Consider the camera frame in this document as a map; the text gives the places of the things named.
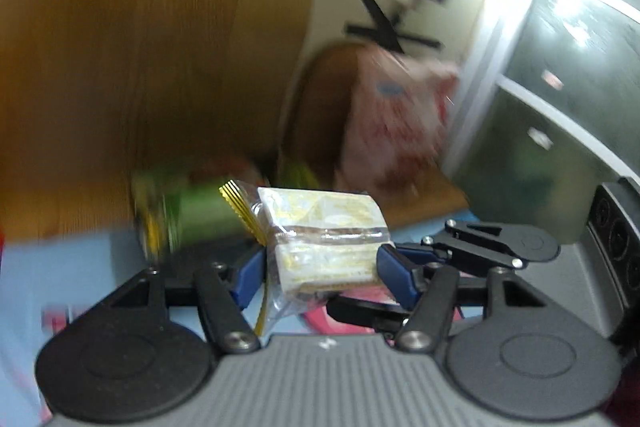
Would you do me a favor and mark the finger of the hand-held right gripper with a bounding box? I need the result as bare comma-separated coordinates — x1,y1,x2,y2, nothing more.
394,219,523,272
326,293,417,334

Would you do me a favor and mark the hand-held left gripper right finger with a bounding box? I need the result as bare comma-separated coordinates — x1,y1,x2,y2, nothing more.
376,244,549,354

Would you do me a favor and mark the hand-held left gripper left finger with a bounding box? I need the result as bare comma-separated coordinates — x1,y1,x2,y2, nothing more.
106,249,268,355

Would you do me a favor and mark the clear yellow-trimmed biscuit packet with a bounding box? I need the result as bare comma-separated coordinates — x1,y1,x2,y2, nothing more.
219,179,390,339

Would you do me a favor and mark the green snack box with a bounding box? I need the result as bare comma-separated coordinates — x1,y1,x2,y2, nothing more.
131,158,263,260

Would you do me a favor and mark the small white sticker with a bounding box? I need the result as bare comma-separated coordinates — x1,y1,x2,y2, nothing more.
526,128,554,151

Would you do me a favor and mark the pink white plastic bag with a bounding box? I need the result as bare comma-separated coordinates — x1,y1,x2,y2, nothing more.
334,48,462,198

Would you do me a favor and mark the glass sliding door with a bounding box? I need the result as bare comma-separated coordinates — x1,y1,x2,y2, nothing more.
439,0,640,248

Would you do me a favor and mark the wooden chair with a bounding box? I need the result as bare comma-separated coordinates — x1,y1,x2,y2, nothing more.
277,41,472,230

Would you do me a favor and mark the blue printed blanket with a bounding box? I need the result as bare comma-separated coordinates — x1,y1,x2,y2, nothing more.
0,227,481,427

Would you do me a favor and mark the black tape cross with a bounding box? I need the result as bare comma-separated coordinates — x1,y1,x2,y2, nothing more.
344,0,442,54

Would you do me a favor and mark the wooden board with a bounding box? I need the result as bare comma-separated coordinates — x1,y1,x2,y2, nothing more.
0,0,335,240

